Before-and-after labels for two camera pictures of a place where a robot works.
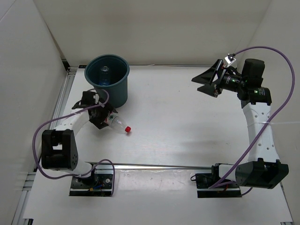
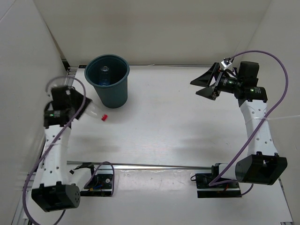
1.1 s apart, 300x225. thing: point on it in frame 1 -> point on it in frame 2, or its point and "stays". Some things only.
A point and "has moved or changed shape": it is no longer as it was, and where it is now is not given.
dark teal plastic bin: [109, 72] stays
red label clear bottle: [117, 123] has moved or changed shape
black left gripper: [99, 122] -> [80, 96]
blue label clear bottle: [104, 78] stays
